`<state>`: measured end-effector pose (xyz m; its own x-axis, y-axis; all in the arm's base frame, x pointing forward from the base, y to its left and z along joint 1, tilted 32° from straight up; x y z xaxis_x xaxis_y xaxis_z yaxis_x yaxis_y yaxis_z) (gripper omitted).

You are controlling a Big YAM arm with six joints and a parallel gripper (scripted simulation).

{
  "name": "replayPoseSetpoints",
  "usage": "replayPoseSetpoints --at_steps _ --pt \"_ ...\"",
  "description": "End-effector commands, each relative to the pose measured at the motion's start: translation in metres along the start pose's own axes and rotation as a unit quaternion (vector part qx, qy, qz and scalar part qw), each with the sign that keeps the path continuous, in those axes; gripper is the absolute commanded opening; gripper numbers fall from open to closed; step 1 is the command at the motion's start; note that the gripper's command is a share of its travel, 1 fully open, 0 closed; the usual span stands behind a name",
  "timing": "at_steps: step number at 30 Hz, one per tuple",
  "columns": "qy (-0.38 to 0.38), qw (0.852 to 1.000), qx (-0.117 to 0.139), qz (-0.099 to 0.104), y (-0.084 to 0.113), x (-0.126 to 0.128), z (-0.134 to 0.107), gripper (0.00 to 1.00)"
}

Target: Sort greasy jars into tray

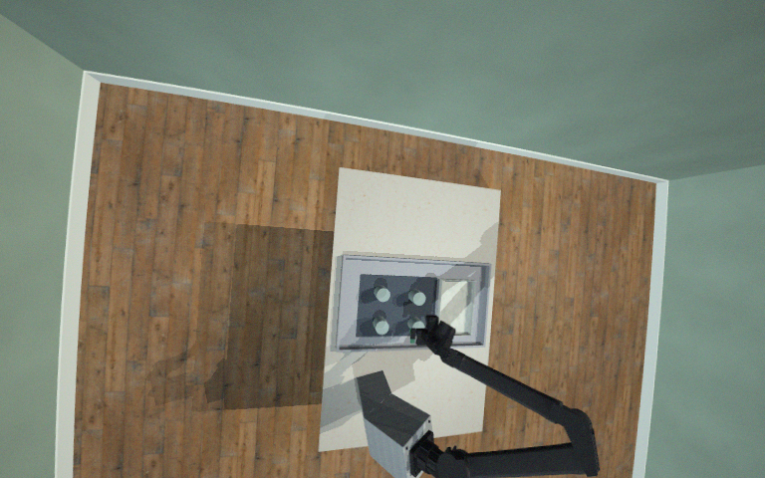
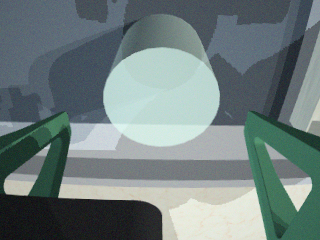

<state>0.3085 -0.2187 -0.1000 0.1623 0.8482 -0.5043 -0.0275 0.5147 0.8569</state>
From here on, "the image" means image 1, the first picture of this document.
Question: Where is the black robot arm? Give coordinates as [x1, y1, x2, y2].
[409, 315, 600, 478]

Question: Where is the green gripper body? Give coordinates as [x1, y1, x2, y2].
[410, 328, 433, 346]

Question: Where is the clear glass jar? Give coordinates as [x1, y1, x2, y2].
[408, 289, 425, 306]
[407, 317, 425, 329]
[375, 285, 390, 302]
[373, 316, 389, 335]

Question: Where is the white shallow tray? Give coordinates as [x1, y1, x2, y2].
[437, 279, 476, 337]

